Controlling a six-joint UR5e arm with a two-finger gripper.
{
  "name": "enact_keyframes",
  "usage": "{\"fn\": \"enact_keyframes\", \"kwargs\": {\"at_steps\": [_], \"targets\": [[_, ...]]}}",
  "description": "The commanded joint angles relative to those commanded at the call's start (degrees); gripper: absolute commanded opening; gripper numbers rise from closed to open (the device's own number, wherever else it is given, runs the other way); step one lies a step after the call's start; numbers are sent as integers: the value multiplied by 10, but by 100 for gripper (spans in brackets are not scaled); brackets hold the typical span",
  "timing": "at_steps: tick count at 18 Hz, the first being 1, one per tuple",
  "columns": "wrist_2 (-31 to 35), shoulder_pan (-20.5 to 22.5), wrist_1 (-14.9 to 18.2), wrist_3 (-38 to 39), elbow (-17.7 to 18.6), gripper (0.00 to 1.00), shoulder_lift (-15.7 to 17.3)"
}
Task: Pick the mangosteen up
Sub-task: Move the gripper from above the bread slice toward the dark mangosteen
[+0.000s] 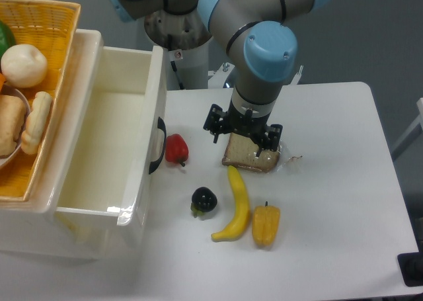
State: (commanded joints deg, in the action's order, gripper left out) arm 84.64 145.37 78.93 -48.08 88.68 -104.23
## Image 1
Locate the tan bread loaf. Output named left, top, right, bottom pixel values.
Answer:
left=1, top=95, right=26, bottom=157

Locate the white open drawer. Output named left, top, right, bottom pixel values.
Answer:
left=56, top=47, right=167, bottom=229

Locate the black device at table corner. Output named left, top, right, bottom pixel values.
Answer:
left=397, top=252, right=422, bottom=287

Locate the green pepper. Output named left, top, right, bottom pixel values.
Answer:
left=0, top=21, right=16, bottom=58

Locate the yellow bell pepper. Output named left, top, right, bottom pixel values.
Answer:
left=252, top=201, right=281, bottom=246

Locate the yellow wicker basket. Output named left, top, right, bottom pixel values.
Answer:
left=1, top=0, right=81, bottom=204

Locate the yellow banana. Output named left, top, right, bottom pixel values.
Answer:
left=211, top=165, right=250, bottom=242

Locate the white round bun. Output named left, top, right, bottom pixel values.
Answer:
left=1, top=44, right=48, bottom=88

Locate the orange item in basket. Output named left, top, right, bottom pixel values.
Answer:
left=0, top=73, right=6, bottom=91

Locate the beige twisted bread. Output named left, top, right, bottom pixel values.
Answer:
left=21, top=91, right=53, bottom=155

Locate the white frame at right edge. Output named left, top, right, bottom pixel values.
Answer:
left=391, top=98, right=422, bottom=161

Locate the white drawer cabinet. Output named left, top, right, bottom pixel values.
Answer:
left=1, top=30, right=146, bottom=259

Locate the red bell pepper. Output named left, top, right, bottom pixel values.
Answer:
left=165, top=134, right=189, bottom=167

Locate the grey bowl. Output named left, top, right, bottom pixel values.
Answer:
left=1, top=84, right=30, bottom=168

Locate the black drawer handle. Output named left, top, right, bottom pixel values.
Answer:
left=148, top=116, right=167, bottom=175

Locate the bread slice in plastic wrap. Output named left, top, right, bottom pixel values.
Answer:
left=221, top=133, right=303, bottom=173

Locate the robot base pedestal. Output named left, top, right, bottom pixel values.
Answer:
left=144, top=9, right=212, bottom=90

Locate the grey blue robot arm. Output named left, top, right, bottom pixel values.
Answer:
left=110, top=0, right=330, bottom=151

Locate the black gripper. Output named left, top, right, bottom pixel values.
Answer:
left=203, top=103, right=283, bottom=155

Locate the black cable on pedestal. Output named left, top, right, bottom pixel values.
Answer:
left=167, top=36, right=185, bottom=91

